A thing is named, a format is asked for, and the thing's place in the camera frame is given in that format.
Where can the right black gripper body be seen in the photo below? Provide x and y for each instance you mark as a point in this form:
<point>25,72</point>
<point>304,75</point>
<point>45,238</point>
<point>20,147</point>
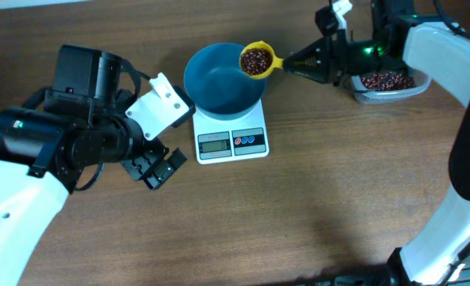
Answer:
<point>335,58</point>

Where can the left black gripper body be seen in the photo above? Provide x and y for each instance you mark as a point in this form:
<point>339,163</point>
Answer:
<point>148,166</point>

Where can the yellow measuring scoop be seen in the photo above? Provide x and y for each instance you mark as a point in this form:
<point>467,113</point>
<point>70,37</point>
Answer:
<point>258,60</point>

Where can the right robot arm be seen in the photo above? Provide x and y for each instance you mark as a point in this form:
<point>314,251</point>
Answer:
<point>371,179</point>

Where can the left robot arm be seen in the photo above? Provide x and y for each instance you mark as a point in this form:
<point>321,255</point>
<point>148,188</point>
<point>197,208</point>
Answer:
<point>83,119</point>

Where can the white digital kitchen scale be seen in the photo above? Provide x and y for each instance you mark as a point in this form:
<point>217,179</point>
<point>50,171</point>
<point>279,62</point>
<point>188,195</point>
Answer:
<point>243,138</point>

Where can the teal plastic bowl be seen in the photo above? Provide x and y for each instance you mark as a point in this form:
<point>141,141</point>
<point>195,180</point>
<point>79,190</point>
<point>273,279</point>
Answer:
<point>214,81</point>

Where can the red beans in container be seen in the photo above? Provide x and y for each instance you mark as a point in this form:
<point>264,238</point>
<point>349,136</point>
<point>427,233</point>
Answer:
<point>388,81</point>

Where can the clear plastic bean container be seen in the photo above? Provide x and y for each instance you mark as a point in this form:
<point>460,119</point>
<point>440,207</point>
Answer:
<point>370,97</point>

